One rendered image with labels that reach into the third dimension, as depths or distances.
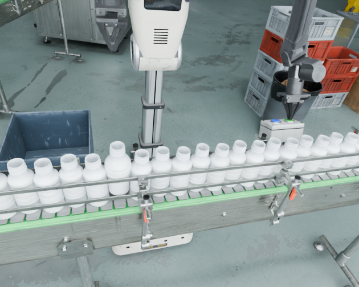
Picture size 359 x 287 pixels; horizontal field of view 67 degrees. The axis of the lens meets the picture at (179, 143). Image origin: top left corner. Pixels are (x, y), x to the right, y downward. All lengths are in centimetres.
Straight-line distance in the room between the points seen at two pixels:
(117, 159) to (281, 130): 62
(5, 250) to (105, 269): 99
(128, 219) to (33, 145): 74
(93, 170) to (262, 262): 150
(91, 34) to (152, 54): 332
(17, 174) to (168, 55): 77
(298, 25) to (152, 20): 53
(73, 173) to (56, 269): 121
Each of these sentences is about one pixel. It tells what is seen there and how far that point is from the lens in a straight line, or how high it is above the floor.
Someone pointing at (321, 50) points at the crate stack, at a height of 78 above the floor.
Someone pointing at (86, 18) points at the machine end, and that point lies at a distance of 444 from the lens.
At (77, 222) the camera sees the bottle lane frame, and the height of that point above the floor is 98.
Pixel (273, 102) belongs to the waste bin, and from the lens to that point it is 275.
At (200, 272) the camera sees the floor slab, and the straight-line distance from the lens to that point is 186.
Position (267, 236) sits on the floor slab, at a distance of 213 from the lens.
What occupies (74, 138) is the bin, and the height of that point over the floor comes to 79.
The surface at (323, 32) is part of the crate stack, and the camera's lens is 323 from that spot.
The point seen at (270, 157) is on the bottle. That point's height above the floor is 112.
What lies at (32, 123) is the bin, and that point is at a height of 89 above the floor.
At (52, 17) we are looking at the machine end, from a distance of 464.
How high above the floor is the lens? 165
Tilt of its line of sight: 39 degrees down
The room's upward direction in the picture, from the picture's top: 8 degrees clockwise
